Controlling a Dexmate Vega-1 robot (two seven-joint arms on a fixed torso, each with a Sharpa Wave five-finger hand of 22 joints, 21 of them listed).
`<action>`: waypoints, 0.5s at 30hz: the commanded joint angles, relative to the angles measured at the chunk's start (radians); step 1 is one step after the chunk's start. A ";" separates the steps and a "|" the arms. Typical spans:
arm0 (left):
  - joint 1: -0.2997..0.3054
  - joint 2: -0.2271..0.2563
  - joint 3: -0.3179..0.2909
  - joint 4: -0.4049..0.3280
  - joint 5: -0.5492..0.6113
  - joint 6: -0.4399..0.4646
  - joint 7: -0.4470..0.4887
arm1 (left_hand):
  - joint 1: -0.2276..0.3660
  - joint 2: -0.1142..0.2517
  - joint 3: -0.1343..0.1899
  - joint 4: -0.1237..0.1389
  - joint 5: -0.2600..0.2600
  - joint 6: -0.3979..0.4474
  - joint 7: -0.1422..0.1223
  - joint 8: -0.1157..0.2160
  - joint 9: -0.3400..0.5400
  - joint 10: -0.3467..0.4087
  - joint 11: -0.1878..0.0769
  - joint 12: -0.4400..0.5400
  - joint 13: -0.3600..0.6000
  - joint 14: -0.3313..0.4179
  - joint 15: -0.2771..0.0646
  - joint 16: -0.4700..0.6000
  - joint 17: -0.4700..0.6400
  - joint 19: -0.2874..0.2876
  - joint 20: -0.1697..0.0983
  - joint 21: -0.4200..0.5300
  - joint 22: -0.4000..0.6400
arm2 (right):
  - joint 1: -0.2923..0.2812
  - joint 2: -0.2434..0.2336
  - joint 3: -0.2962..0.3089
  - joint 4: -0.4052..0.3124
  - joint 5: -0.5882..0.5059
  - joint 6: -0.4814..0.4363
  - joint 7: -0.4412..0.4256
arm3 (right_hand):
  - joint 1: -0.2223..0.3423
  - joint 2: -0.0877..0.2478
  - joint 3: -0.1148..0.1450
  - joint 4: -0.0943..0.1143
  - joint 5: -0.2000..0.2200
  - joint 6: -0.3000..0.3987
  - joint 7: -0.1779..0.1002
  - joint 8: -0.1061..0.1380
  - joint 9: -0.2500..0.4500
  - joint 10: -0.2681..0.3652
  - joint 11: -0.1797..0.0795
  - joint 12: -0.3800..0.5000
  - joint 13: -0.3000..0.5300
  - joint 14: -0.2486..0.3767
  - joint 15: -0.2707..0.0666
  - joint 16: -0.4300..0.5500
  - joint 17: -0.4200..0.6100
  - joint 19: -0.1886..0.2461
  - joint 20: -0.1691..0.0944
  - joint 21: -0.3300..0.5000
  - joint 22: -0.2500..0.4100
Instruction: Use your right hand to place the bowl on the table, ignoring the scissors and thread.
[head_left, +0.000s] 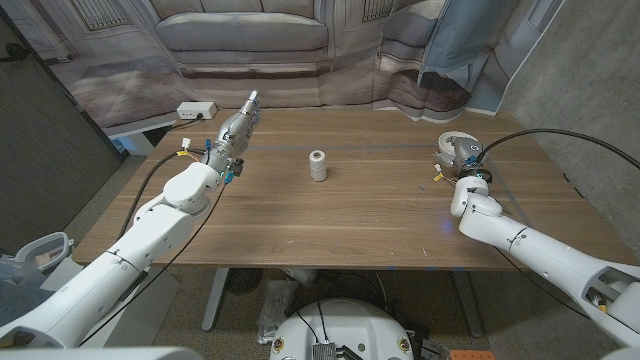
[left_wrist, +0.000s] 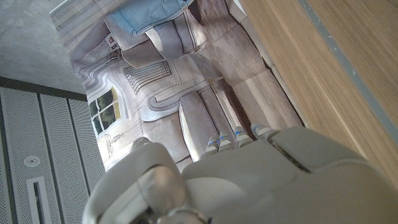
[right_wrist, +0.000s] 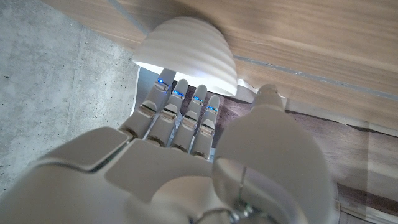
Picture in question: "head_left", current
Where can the clear plastic bag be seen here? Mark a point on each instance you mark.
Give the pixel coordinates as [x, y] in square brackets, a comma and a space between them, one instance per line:
[275, 310]

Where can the grey metal table leg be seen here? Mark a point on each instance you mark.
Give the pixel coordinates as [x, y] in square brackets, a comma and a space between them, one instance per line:
[215, 300]
[467, 305]

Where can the black round fan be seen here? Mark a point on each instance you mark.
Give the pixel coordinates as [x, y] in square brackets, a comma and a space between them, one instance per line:
[243, 281]

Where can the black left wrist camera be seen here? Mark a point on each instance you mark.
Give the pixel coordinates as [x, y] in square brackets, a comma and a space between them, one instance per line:
[235, 167]

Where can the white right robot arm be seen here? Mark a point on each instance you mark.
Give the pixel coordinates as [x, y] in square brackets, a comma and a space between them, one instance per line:
[545, 255]

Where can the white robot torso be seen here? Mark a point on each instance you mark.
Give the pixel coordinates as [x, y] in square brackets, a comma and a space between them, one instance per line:
[345, 325]

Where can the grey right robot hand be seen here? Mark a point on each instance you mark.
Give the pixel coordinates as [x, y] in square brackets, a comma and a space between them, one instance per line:
[465, 150]

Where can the person's leg in jeans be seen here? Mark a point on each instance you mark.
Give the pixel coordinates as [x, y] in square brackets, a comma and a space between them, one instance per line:
[17, 302]

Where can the grey white rimmed container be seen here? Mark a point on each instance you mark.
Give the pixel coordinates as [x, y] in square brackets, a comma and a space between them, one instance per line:
[47, 237]

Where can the white power strip box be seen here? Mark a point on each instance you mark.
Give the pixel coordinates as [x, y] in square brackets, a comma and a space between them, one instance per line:
[196, 110]

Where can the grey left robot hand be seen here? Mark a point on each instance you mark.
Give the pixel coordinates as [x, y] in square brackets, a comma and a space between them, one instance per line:
[234, 135]

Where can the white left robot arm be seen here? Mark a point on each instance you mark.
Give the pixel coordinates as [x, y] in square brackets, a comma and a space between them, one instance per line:
[115, 265]

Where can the orange box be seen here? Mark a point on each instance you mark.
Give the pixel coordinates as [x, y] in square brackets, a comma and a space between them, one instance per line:
[472, 355]

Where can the white thread spool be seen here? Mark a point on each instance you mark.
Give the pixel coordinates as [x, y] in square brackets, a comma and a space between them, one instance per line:
[317, 167]

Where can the printed sofa room backdrop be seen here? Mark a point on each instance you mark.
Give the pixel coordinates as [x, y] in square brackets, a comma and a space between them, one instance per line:
[250, 50]

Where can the white low shelf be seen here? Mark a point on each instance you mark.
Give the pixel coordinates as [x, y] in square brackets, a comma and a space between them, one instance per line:
[137, 137]

